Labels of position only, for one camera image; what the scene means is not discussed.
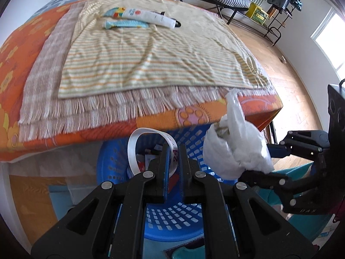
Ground black clothes rack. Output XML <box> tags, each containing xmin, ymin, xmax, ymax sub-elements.
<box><xmin>236</xmin><ymin>0</ymin><xmax>302</xmax><ymax>46</ymax></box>

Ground white tube with black cap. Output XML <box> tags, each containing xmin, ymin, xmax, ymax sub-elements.
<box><xmin>122</xmin><ymin>7</ymin><xmax>182</xmax><ymax>30</ymax></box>

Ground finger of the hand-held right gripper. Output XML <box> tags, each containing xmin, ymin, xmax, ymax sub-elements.
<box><xmin>265</xmin><ymin>130</ymin><xmax>331</xmax><ymax>159</ymax></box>
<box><xmin>241</xmin><ymin>169</ymin><xmax>298</xmax><ymax>193</ymax></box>

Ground orange floral cloth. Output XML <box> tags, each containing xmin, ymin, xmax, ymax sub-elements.
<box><xmin>0</xmin><ymin>0</ymin><xmax>283</xmax><ymax>162</ymax></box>

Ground white plastic bag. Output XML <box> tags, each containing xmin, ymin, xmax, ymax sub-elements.
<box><xmin>202</xmin><ymin>88</ymin><xmax>275</xmax><ymax>180</ymax></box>

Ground teal floor mat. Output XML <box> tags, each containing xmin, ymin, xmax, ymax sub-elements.
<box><xmin>259</xmin><ymin>164</ymin><xmax>335</xmax><ymax>259</ymax></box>

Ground yellow plastic crate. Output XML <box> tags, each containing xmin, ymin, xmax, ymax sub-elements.
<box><xmin>246</xmin><ymin>2</ymin><xmax>269</xmax><ymax>25</ymax></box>

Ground yellow striped towel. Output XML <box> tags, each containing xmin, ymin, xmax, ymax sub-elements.
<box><xmin>58</xmin><ymin>0</ymin><xmax>271</xmax><ymax>99</ymax></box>

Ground plaid fringed cloth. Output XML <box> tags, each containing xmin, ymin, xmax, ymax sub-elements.
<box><xmin>19</xmin><ymin>1</ymin><xmax>277</xmax><ymax>143</ymax></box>

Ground blue plastic basket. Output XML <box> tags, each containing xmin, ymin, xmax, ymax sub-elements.
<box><xmin>96</xmin><ymin>125</ymin><xmax>227</xmax><ymax>242</ymax></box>

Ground colourful patterned packet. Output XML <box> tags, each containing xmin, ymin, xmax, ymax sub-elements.
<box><xmin>104</xmin><ymin>7</ymin><xmax>127</xmax><ymax>18</ymax></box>

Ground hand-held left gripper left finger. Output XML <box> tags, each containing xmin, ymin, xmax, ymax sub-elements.
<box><xmin>31</xmin><ymin>144</ymin><xmax>174</xmax><ymax>259</ymax></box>

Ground window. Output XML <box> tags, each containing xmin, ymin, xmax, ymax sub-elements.
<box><xmin>310</xmin><ymin>8</ymin><xmax>345</xmax><ymax>77</ymax></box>

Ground white red-printed paper strip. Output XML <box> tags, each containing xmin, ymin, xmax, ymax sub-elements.
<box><xmin>127</xmin><ymin>128</ymin><xmax>179</xmax><ymax>177</ymax></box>

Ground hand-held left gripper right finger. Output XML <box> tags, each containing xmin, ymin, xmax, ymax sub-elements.
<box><xmin>179</xmin><ymin>145</ymin><xmax>316</xmax><ymax>259</ymax></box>

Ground teal slim packet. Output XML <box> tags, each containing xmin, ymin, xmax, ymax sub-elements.
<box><xmin>102</xmin><ymin>19</ymin><xmax>149</xmax><ymax>30</ymax></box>

